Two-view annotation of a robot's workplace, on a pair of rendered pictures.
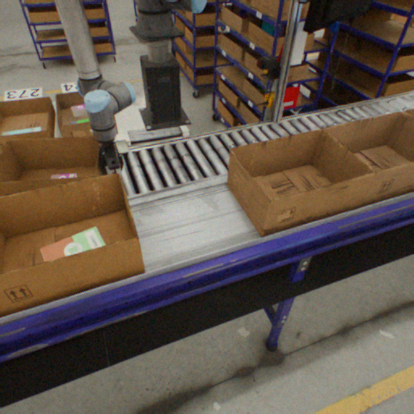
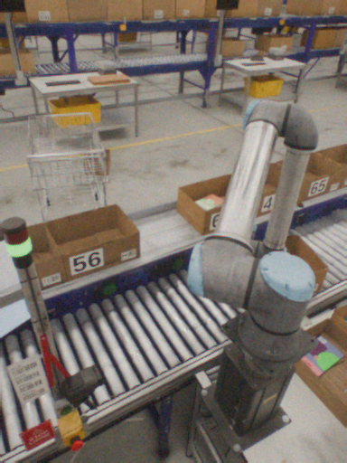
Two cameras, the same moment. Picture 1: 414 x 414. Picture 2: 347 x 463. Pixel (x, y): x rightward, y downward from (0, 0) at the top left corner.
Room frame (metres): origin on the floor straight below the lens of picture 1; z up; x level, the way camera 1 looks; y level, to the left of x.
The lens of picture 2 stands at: (2.35, -0.18, 2.11)
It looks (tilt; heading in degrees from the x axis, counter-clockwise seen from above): 37 degrees down; 169
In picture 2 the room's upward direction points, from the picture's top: 3 degrees clockwise
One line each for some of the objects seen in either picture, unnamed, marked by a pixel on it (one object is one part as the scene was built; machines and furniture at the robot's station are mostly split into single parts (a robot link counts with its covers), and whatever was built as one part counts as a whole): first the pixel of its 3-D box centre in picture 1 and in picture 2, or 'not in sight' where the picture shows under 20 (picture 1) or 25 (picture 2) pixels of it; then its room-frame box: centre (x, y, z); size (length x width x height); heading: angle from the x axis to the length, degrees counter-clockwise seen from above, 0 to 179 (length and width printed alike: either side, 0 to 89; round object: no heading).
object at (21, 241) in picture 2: not in sight; (16, 238); (1.70, -0.41, 1.62); 0.05 x 0.05 x 0.06
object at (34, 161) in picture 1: (55, 173); (276, 268); (1.06, 0.64, 0.83); 0.39 x 0.29 x 0.17; 98
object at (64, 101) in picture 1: (86, 113); (339, 370); (1.65, 0.68, 0.80); 0.38 x 0.28 x 0.10; 21
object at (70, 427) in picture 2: (266, 101); (82, 425); (1.75, -0.35, 0.84); 0.15 x 0.09 x 0.07; 112
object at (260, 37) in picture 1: (279, 35); not in sight; (2.45, -0.50, 0.99); 0.40 x 0.30 x 0.10; 18
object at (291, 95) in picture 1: (285, 99); (47, 429); (1.76, -0.46, 0.85); 0.16 x 0.01 x 0.13; 112
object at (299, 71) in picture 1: (275, 65); not in sight; (2.44, -0.51, 0.79); 0.40 x 0.30 x 0.10; 23
